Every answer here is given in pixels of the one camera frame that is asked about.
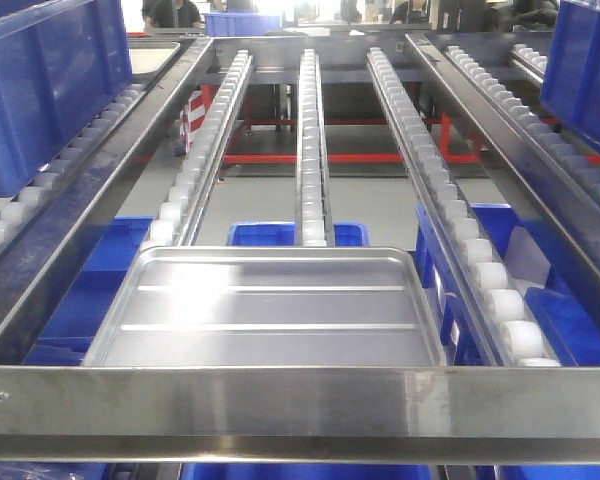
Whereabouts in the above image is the small silver ribbed tray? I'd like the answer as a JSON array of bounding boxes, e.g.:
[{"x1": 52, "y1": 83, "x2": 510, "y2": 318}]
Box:
[{"x1": 84, "y1": 247, "x2": 445, "y2": 367}]

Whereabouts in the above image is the white tray far left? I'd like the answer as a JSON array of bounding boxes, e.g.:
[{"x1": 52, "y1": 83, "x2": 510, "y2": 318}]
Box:
[{"x1": 129, "y1": 38, "x2": 180, "y2": 77}]

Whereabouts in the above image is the middle white roller track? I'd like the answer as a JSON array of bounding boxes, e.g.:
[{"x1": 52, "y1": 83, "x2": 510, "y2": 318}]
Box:
[{"x1": 294, "y1": 49, "x2": 335, "y2": 247}]

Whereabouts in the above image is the blue bin below centre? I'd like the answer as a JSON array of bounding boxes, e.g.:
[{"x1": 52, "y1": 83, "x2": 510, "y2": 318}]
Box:
[{"x1": 226, "y1": 221, "x2": 370, "y2": 247}]

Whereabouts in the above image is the blue bin below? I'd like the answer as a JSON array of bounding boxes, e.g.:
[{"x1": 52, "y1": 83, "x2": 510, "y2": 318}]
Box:
[
  {"x1": 23, "y1": 216, "x2": 152, "y2": 366},
  {"x1": 226, "y1": 221, "x2": 370, "y2": 247},
  {"x1": 414, "y1": 203, "x2": 600, "y2": 367}
]

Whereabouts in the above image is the left white roller track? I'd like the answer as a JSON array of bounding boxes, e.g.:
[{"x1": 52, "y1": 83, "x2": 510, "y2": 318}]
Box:
[{"x1": 139, "y1": 50, "x2": 253, "y2": 251}]

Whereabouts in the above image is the right white roller track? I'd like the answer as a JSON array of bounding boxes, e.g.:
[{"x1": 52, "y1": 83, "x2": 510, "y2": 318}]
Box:
[{"x1": 367, "y1": 47, "x2": 560, "y2": 368}]

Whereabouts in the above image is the blue bin below left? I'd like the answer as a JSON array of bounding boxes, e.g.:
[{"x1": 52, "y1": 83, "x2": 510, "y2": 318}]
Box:
[{"x1": 23, "y1": 216, "x2": 152, "y2": 366}]

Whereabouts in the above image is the blue bin below right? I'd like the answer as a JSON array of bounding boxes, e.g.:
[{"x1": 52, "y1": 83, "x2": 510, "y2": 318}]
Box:
[{"x1": 414, "y1": 203, "x2": 600, "y2": 367}]

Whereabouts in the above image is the far-left white roller track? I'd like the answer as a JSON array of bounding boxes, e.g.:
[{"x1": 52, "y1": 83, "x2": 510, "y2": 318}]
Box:
[{"x1": 0, "y1": 83, "x2": 143, "y2": 253}]

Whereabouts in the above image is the large blue bin upper left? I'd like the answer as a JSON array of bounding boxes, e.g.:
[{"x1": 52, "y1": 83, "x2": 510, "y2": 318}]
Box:
[{"x1": 0, "y1": 1, "x2": 132, "y2": 197}]

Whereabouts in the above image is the far-right white roller track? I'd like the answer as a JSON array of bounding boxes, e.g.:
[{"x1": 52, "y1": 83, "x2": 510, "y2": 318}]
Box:
[{"x1": 446, "y1": 45, "x2": 600, "y2": 206}]

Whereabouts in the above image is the blue bin upper right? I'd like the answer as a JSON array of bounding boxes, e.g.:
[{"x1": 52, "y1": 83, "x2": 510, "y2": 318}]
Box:
[{"x1": 541, "y1": 1, "x2": 600, "y2": 153}]

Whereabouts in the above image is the red floor frame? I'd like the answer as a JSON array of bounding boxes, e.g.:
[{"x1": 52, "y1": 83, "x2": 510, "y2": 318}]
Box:
[{"x1": 179, "y1": 84, "x2": 600, "y2": 166}]

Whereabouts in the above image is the steel roller rack frame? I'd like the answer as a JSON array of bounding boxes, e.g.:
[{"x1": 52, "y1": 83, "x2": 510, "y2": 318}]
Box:
[{"x1": 0, "y1": 33, "x2": 600, "y2": 465}]

